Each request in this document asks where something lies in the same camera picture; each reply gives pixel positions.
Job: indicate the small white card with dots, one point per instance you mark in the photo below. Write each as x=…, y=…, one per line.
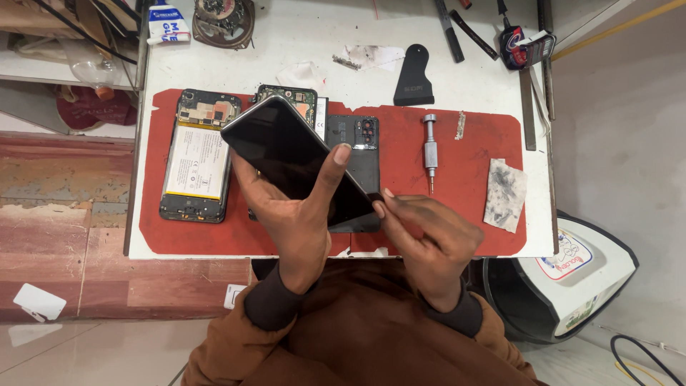
x=233, y=296

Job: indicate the opened phone with white battery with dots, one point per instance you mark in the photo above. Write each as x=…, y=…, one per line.
x=197, y=161

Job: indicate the red and blue packet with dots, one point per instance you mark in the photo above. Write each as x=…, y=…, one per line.
x=522, y=49

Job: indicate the long metal rod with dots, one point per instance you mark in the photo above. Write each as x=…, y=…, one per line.
x=546, y=80

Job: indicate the black plastic scraper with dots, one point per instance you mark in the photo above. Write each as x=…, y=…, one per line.
x=413, y=80

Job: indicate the opened phone with green board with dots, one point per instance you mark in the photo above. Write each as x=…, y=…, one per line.
x=300, y=99

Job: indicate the white and blue glue tube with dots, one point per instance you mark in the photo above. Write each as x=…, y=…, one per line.
x=167, y=24

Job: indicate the flat metal file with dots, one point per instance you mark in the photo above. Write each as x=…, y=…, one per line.
x=527, y=110

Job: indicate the clear plastic bottle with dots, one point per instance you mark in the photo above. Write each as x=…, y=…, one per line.
x=96, y=69

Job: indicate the person's right hand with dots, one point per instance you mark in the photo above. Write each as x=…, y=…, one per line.
x=437, y=246

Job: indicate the cluttered white shelf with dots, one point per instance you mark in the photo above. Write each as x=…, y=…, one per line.
x=53, y=32

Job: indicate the black smartphone with dark screen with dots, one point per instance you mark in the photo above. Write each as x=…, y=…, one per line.
x=278, y=145

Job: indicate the silver precision screwdriver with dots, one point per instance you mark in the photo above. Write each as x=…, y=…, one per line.
x=430, y=150

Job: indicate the maroon bag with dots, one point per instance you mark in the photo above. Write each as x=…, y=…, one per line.
x=94, y=110

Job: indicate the person's left hand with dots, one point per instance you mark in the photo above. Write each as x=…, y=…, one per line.
x=297, y=236

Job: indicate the person's brown sweater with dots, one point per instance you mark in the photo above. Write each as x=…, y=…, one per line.
x=370, y=332

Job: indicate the black phone back cover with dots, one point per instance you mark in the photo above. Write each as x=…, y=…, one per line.
x=365, y=161

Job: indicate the red tool tip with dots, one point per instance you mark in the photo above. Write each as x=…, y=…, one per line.
x=465, y=3

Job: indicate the black tweezers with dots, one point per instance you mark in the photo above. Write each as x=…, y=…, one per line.
x=474, y=35

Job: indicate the large white card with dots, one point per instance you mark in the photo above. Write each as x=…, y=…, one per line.
x=40, y=302

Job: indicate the grey stained cloth piece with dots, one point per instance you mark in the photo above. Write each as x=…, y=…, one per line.
x=505, y=195

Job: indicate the red work mat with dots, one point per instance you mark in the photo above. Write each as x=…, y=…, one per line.
x=471, y=214

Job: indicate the small silver foil strip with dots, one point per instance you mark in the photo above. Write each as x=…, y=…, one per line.
x=460, y=126

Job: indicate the crumpled white tissue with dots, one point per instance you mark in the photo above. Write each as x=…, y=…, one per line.
x=308, y=76

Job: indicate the white and black appliance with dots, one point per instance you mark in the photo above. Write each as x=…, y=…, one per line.
x=568, y=279

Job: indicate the torn white paper bits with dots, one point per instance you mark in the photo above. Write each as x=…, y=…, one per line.
x=367, y=251

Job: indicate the stained white paper scrap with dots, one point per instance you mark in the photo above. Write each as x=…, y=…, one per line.
x=375, y=56

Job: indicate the round metal speaker part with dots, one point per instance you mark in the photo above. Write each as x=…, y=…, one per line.
x=222, y=24

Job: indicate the small black opening pick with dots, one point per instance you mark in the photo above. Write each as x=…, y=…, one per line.
x=377, y=197

